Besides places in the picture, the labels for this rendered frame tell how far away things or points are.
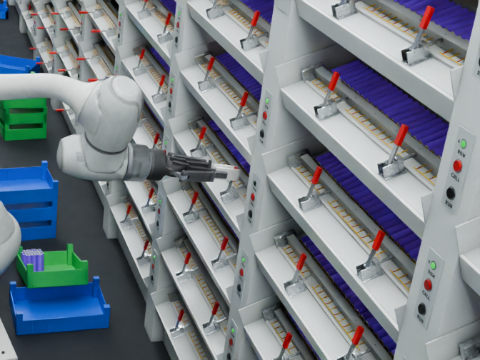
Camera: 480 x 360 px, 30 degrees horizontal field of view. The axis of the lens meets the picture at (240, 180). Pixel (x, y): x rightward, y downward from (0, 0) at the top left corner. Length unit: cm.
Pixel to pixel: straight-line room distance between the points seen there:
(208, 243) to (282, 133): 60
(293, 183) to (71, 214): 194
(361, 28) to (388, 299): 47
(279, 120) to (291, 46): 16
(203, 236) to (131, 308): 73
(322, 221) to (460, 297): 47
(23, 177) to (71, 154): 158
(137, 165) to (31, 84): 30
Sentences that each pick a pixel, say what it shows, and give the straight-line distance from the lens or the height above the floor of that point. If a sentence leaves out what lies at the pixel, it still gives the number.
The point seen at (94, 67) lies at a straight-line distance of 378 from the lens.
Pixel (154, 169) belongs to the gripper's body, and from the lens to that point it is 211.
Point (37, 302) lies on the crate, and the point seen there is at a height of 0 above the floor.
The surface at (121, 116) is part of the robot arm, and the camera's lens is 193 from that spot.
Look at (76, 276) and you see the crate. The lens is 307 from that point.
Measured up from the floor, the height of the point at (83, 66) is 47.
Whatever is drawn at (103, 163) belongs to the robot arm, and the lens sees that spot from 204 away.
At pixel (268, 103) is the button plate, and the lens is 193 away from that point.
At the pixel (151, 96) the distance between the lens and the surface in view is 286.
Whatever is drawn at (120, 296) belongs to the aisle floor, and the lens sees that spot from 320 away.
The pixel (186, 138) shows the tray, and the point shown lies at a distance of 259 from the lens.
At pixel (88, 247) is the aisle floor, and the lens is 349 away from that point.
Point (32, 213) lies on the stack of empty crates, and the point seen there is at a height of 11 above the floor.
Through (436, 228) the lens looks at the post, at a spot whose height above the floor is 113.
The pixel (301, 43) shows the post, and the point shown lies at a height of 122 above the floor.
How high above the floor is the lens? 170
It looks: 24 degrees down
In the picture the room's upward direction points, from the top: 8 degrees clockwise
